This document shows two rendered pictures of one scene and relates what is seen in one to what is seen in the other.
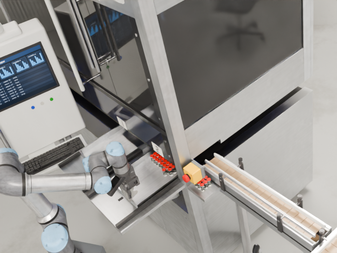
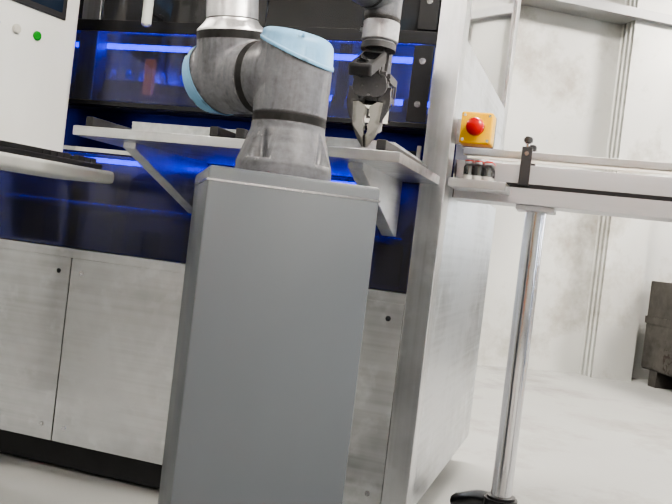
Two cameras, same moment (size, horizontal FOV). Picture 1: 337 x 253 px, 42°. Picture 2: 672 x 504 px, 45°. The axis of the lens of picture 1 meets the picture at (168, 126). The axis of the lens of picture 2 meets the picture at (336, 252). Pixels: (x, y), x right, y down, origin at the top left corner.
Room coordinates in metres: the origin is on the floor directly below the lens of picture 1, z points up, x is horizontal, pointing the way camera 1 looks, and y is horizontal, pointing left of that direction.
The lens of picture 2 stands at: (0.35, 1.44, 0.71)
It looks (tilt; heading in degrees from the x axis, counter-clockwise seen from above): 1 degrees down; 317
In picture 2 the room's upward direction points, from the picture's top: 7 degrees clockwise
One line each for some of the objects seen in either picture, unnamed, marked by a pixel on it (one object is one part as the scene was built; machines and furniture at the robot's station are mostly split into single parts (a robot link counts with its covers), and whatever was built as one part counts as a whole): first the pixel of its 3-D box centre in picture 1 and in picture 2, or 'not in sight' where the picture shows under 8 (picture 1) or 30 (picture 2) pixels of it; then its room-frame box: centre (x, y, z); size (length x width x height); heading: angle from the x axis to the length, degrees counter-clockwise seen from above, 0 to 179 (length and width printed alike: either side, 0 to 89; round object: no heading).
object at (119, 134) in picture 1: (115, 147); (217, 145); (1.97, 0.33, 0.90); 0.34 x 0.26 x 0.04; 119
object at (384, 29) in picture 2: (120, 166); (378, 34); (1.54, 0.27, 1.13); 0.08 x 0.08 x 0.05
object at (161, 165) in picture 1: (161, 165); not in sight; (1.72, 0.09, 0.90); 0.18 x 0.02 x 0.05; 30
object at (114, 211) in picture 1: (122, 171); (271, 158); (1.79, 0.31, 0.87); 0.70 x 0.48 x 0.02; 29
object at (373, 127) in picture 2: (132, 194); (376, 126); (1.53, 0.26, 0.95); 0.06 x 0.03 x 0.09; 119
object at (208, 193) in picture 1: (205, 186); (480, 186); (1.52, -0.11, 0.87); 0.14 x 0.13 x 0.02; 119
